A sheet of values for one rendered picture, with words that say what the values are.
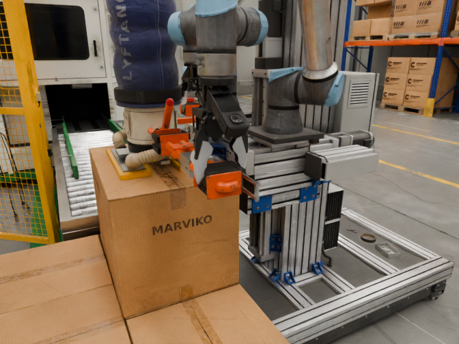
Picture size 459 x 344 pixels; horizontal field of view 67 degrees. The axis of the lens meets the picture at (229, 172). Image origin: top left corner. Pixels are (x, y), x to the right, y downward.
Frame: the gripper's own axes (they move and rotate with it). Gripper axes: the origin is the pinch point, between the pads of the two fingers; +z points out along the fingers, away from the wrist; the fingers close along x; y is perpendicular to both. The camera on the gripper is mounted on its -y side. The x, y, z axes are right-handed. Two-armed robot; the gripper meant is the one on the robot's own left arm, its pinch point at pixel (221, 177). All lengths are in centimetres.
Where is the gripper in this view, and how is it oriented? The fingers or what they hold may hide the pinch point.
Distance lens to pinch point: 71.9
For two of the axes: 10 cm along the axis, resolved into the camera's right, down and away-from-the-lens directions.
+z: 0.0, 9.5, 3.2
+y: -4.3, -2.9, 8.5
